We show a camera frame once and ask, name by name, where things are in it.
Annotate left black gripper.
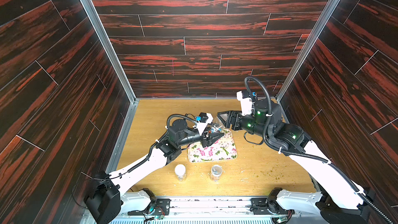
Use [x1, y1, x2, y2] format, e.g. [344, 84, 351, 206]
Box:
[174, 122, 221, 149]

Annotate clear plastic candy jar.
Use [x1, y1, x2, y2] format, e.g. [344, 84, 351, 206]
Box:
[208, 117, 224, 131]

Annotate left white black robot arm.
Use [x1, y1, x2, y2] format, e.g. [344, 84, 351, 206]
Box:
[84, 114, 224, 224]

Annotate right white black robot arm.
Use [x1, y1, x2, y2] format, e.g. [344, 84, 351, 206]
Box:
[217, 99, 376, 224]

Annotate lollipops in held jar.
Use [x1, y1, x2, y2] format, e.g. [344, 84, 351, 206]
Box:
[209, 125, 222, 133]

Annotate middle clear candy jar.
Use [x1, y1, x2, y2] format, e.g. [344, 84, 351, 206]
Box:
[209, 164, 223, 181]

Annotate jar with white lid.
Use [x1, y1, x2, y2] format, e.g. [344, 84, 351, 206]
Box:
[175, 164, 187, 181]

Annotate floral pattern tray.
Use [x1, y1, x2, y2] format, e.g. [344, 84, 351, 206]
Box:
[188, 129, 237, 163]

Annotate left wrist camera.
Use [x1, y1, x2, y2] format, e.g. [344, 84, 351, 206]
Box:
[194, 113, 214, 135]

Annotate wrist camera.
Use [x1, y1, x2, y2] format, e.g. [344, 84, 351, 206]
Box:
[236, 90, 257, 116]
[194, 113, 214, 135]

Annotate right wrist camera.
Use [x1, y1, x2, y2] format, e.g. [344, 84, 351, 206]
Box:
[236, 90, 257, 116]

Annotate right black corrugated cable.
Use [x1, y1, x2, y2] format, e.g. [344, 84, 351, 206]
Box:
[244, 76, 396, 224]

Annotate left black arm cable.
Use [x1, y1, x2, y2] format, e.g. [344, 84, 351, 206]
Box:
[71, 141, 162, 209]

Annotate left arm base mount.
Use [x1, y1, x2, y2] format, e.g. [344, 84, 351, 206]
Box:
[127, 198, 171, 216]

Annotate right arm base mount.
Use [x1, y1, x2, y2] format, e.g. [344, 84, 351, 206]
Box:
[249, 198, 294, 216]

